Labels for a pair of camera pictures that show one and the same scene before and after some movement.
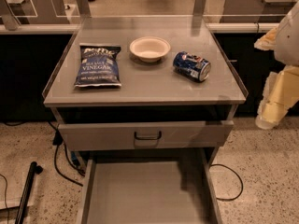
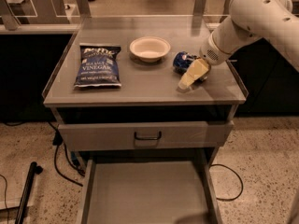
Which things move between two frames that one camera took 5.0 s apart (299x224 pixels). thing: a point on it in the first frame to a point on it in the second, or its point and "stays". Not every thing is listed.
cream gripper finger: [280, 93] to [209, 53]
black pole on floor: [27, 188] stays
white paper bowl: [149, 49] stays
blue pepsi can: [192, 66] stays
